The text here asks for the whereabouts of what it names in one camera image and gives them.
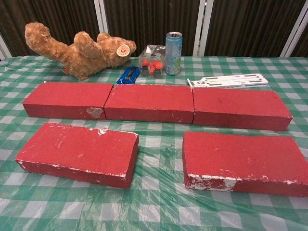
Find white plastic folding stand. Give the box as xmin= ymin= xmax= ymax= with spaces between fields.
xmin=187 ymin=73 xmax=269 ymax=88

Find brown plush teddy bear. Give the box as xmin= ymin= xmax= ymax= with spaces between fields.
xmin=25 ymin=22 xmax=137 ymax=81

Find white frame post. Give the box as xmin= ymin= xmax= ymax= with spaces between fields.
xmin=280 ymin=0 xmax=308 ymax=58
xmin=93 ymin=0 xmax=110 ymax=39
xmin=192 ymin=0 xmax=214 ymax=57
xmin=0 ymin=31 xmax=12 ymax=61

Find blue drink can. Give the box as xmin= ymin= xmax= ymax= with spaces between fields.
xmin=165 ymin=31 xmax=183 ymax=76

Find clear box orange pieces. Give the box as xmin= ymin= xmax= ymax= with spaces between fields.
xmin=138 ymin=44 xmax=167 ymax=78

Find dark pleated screen panel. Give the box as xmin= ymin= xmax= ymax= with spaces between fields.
xmin=204 ymin=0 xmax=308 ymax=58
xmin=103 ymin=0 xmax=202 ymax=57
xmin=0 ymin=0 xmax=101 ymax=57

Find red brick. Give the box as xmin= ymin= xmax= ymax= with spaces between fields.
xmin=192 ymin=87 xmax=294 ymax=132
xmin=22 ymin=81 xmax=114 ymax=120
xmin=15 ymin=122 xmax=140 ymax=190
xmin=103 ymin=84 xmax=195 ymax=125
xmin=181 ymin=131 xmax=308 ymax=198

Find blue snack packet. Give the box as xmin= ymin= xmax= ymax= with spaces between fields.
xmin=116 ymin=66 xmax=140 ymax=85

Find green checkered tablecloth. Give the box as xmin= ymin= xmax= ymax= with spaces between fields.
xmin=0 ymin=55 xmax=308 ymax=231

